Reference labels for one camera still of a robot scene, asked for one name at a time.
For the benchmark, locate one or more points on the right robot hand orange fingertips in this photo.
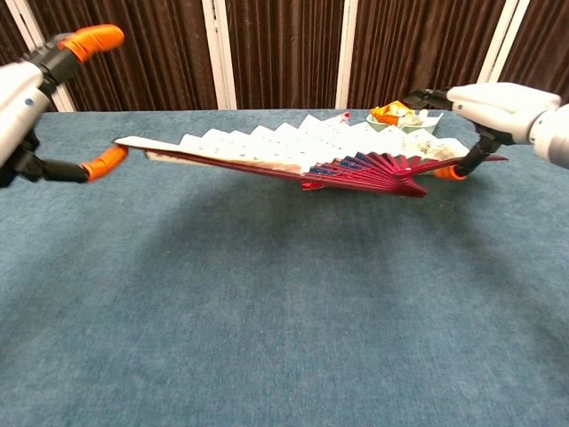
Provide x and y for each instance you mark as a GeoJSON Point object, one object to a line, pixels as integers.
{"type": "Point", "coordinates": [502, 111]}

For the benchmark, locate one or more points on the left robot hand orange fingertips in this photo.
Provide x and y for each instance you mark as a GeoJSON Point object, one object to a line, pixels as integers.
{"type": "Point", "coordinates": [18, 102]}

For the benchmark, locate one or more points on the red ribbed paper folding fan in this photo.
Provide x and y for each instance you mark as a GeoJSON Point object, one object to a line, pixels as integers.
{"type": "Point", "coordinates": [289, 147]}

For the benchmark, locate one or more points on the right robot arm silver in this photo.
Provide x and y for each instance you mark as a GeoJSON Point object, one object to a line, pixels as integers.
{"type": "Point", "coordinates": [553, 133]}

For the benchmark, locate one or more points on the white crumpled paper scrap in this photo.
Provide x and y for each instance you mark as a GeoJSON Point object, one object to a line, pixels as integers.
{"type": "Point", "coordinates": [420, 120]}

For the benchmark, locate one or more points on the orange crumpled snack wrapper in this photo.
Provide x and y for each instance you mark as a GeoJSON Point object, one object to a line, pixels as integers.
{"type": "Point", "coordinates": [391, 113]}

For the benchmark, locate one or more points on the mint green dustpan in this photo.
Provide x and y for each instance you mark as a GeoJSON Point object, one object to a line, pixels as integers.
{"type": "Point", "coordinates": [375, 126]}

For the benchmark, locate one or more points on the blue snack bag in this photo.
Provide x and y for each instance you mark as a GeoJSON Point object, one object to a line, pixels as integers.
{"type": "Point", "coordinates": [313, 186]}

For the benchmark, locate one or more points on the blue velvet table cloth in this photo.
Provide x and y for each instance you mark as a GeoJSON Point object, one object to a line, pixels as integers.
{"type": "Point", "coordinates": [222, 311]}

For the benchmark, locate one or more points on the white screen frame post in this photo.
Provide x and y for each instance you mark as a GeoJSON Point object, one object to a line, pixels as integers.
{"type": "Point", "coordinates": [347, 53]}
{"type": "Point", "coordinates": [504, 35]}
{"type": "Point", "coordinates": [220, 53]}
{"type": "Point", "coordinates": [31, 26]}

